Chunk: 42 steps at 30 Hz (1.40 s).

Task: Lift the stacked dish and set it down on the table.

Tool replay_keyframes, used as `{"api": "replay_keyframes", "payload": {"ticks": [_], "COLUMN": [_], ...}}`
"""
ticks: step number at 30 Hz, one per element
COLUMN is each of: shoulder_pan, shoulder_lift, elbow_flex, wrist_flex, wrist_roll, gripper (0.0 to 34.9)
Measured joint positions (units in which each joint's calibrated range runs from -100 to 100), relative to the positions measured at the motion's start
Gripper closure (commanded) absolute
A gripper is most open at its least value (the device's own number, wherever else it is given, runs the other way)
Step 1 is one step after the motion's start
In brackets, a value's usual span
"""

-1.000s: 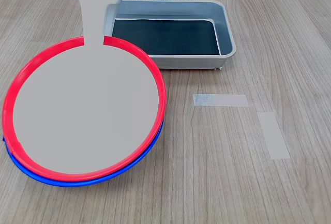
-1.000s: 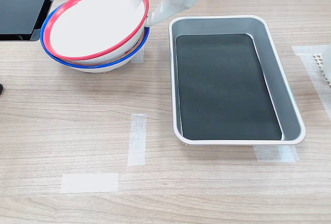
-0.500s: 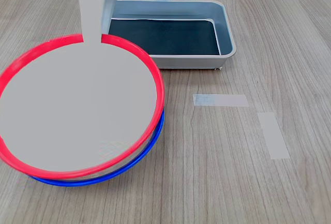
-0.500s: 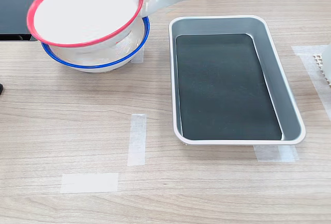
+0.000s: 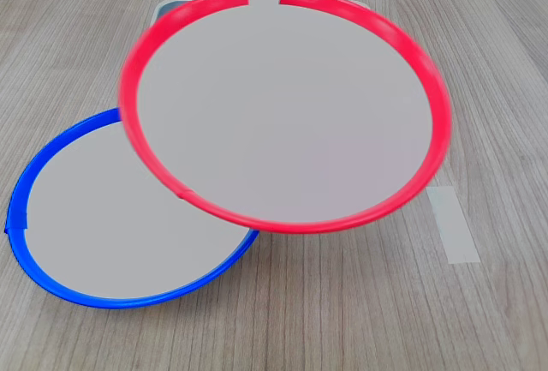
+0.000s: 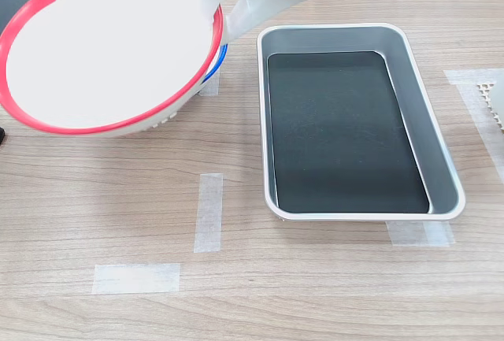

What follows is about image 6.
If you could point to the red-rimmed white plate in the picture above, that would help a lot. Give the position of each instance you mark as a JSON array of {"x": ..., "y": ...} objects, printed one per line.
[{"x": 106, "y": 49}]

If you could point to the wide white tape strip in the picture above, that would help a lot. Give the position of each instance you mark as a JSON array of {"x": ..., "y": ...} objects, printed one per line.
[{"x": 136, "y": 278}]

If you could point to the short white tape strip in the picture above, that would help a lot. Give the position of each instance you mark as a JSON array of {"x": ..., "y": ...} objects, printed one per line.
[{"x": 210, "y": 87}]

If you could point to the black mat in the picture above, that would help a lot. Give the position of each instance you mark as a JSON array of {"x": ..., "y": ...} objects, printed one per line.
[{"x": 338, "y": 136}]

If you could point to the steel tray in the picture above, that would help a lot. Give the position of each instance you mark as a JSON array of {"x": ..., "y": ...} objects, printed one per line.
[{"x": 433, "y": 140}]

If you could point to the long narrow white tape strip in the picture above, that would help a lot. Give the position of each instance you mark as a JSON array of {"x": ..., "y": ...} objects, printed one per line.
[{"x": 209, "y": 211}]

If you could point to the small black object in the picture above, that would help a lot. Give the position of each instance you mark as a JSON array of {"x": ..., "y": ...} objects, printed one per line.
[{"x": 1, "y": 136}]

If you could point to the blue-rimmed white plate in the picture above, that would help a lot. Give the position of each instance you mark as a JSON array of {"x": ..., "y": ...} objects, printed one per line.
[{"x": 214, "y": 67}]

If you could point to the pale perforated plate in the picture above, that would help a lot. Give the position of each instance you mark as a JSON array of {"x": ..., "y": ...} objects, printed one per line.
[{"x": 486, "y": 93}]

